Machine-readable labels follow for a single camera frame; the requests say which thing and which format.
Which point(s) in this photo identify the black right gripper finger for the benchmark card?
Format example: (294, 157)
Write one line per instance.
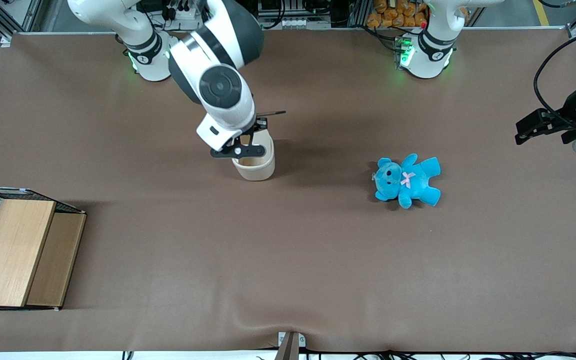
(262, 123)
(238, 151)

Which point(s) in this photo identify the beige cup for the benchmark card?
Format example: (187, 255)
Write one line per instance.
(255, 171)

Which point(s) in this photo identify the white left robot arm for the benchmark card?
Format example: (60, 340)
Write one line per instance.
(430, 55)

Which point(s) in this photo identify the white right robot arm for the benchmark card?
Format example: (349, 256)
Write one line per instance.
(220, 85)

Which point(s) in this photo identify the white power strip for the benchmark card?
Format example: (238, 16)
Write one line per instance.
(183, 17)

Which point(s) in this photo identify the brown table mat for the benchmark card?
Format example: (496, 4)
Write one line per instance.
(288, 260)

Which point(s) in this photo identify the blue teddy bear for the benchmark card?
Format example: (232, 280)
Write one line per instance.
(408, 180)

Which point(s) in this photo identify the pile of orange toys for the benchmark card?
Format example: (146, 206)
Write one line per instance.
(393, 15)

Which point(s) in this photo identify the light wooden cabinet box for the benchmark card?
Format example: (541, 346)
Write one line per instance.
(13, 250)

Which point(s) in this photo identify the metal table bracket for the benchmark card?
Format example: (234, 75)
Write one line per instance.
(290, 345)

